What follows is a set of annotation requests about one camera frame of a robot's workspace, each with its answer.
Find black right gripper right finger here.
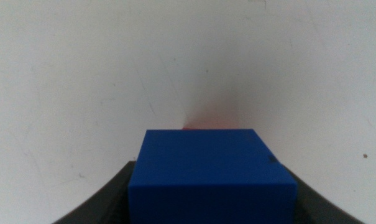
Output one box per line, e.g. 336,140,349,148
281,164,366,224

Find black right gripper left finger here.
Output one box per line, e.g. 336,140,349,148
52,160,137,224

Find blue cube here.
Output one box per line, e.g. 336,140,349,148
127,128,298,224

